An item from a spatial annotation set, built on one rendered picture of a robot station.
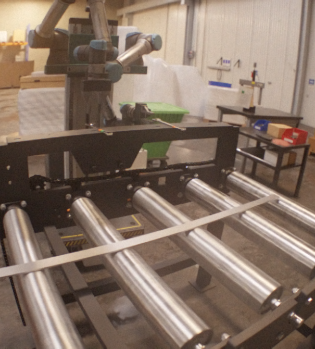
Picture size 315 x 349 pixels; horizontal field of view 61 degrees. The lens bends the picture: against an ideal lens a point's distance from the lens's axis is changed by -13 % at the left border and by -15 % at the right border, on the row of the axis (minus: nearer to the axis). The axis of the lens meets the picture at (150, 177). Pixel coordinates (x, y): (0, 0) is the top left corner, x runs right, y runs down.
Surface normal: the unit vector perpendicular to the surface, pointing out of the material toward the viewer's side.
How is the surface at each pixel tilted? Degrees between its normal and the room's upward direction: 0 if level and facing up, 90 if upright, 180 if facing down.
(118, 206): 90
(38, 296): 9
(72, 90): 90
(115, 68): 94
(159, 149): 101
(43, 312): 14
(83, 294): 0
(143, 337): 0
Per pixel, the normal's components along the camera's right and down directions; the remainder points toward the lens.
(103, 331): 0.07, -0.93
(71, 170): 0.43, 0.36
